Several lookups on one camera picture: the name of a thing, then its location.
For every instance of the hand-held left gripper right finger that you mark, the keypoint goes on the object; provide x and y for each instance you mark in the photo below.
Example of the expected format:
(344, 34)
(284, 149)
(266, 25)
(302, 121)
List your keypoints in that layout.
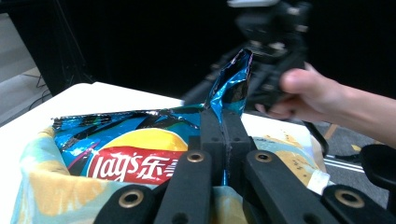
(236, 140)

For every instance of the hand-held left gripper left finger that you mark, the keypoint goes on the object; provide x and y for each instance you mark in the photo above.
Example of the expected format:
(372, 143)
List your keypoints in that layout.
(211, 140)

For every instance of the blue chips bag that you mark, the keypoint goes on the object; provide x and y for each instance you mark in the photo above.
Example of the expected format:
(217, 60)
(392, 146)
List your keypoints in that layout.
(149, 140)

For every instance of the green orange-print cloth bag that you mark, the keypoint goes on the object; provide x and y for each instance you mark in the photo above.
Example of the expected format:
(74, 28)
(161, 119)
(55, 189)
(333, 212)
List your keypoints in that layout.
(62, 193)

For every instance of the black curtain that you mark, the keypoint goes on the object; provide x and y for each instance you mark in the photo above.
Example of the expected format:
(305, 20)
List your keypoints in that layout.
(140, 43)

